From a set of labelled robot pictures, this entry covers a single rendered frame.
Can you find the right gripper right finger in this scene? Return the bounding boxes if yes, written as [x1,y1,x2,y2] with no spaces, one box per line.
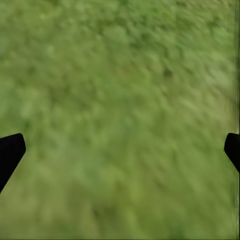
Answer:
[224,133,240,173]

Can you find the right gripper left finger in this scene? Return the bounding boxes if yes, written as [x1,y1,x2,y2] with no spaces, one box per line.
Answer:
[0,133,26,193]

